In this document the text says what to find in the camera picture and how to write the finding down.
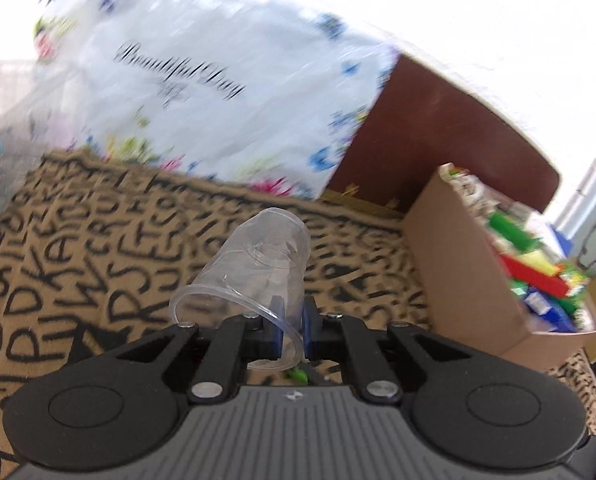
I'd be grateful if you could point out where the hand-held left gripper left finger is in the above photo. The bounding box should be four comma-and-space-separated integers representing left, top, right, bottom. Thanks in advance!
113, 295, 286, 406

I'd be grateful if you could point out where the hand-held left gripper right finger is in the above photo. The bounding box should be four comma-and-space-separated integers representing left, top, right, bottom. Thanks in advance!
300, 296, 479, 403

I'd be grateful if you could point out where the clear plastic cup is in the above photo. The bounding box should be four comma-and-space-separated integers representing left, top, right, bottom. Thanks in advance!
169, 209, 311, 373

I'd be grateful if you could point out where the cardboard box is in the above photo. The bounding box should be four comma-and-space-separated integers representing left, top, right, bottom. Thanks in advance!
403, 162, 596, 373

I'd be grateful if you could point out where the white and blue box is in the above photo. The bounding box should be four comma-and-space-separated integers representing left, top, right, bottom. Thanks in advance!
523, 285, 579, 333

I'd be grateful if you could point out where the letter-print tan blanket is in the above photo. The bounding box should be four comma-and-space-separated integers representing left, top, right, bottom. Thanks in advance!
0, 147, 596, 480

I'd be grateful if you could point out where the mixed snack bag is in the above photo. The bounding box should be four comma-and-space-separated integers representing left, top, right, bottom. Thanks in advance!
440, 165, 496, 213

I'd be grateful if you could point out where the green packet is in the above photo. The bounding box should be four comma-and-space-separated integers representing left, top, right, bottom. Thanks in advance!
487, 211, 539, 256

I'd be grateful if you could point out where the red packet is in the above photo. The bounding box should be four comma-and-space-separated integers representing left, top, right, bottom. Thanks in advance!
500, 255, 569, 301

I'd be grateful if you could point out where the floral clear plastic bag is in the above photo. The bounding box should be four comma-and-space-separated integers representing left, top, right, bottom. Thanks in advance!
30, 0, 399, 201

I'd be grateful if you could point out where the dark brown wooden board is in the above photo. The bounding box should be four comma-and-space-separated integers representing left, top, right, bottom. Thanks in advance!
320, 55, 561, 221

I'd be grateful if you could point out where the green patterned box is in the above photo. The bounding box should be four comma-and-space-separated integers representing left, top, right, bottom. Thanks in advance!
560, 264, 593, 297

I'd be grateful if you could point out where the clear plastic bin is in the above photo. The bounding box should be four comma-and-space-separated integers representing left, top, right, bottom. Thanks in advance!
0, 67, 86, 231

